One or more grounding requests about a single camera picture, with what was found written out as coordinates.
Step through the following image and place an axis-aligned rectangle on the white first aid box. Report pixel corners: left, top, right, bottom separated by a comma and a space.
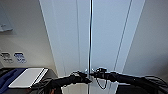
0, 3, 15, 34

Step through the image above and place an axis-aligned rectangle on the orange metal bin frame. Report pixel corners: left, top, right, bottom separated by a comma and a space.
48, 85, 58, 94

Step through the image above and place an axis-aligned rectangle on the white wardrobe door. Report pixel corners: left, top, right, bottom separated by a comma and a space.
38, 0, 92, 94
90, 0, 147, 94

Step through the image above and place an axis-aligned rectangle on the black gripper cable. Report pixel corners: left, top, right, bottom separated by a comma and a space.
97, 75, 111, 90

